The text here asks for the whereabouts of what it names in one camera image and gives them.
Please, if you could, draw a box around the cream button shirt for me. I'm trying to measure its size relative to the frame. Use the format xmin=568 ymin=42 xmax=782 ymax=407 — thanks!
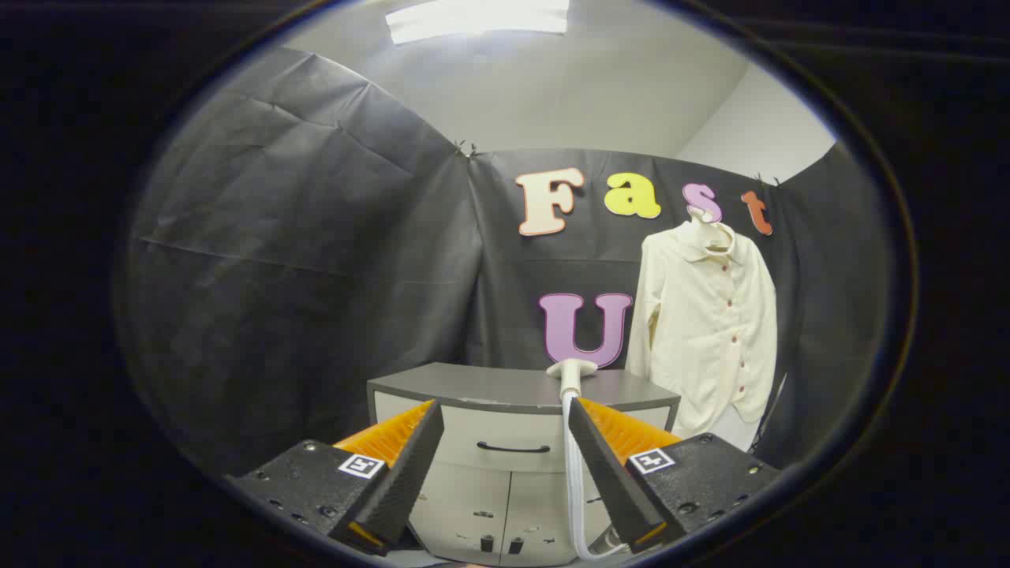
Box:
xmin=626 ymin=221 xmax=779 ymax=439

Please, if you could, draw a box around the black backdrop cloth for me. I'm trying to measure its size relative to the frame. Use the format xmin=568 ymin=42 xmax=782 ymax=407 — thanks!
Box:
xmin=118 ymin=46 xmax=892 ymax=482

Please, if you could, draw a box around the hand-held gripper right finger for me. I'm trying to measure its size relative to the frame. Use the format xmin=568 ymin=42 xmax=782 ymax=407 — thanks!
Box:
xmin=568 ymin=397 xmax=782 ymax=555

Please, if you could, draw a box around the white garment steamer head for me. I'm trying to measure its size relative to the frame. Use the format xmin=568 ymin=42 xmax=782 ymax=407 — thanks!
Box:
xmin=546 ymin=359 xmax=599 ymax=399

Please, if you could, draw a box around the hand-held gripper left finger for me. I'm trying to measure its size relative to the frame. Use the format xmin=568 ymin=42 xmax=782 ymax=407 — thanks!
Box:
xmin=225 ymin=398 xmax=445 ymax=557

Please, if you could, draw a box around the white clothes hanger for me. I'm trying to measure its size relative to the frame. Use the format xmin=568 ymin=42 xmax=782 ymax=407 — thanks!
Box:
xmin=685 ymin=207 xmax=735 ymax=252

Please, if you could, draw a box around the ceiling light panel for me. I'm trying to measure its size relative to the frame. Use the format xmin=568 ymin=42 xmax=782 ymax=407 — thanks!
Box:
xmin=385 ymin=0 xmax=570 ymax=46

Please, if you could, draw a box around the white cabinet with grey top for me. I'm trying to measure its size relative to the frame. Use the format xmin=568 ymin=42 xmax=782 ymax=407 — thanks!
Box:
xmin=367 ymin=362 xmax=681 ymax=567

